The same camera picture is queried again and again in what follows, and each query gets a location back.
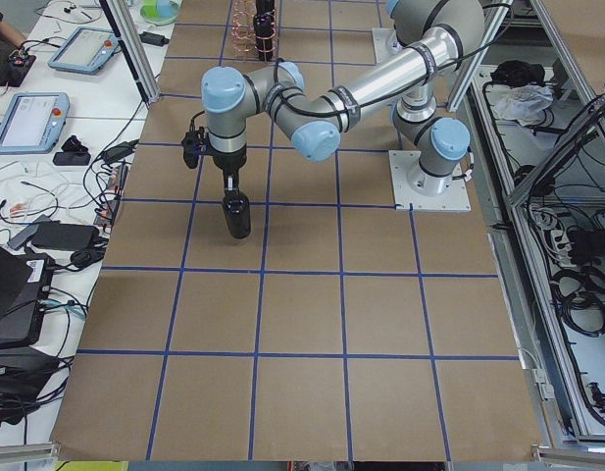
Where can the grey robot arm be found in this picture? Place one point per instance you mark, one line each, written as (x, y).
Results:
(433, 35)

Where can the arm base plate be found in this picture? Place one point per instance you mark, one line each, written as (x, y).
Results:
(415, 190)

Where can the black power adapter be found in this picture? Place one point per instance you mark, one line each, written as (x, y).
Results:
(152, 38)

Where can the aluminium frame post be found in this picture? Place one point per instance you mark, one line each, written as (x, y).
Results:
(124, 29)

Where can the teach pendant far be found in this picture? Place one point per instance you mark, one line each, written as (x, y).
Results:
(86, 51)

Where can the dark wine bottle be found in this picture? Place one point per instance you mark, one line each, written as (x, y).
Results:
(237, 211)
(264, 27)

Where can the teach pendant near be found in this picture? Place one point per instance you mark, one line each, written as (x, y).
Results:
(33, 122)

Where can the teach pendant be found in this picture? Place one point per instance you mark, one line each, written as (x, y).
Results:
(86, 51)
(33, 122)

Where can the copper wire wine basket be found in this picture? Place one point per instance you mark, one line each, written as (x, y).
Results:
(242, 30)

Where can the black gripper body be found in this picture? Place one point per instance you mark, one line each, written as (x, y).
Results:
(228, 161)

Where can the green bowl with blocks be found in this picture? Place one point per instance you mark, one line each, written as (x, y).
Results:
(159, 12)

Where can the black laptop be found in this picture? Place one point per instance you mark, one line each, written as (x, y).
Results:
(25, 281)

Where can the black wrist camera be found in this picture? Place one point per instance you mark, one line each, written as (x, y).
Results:
(194, 145)

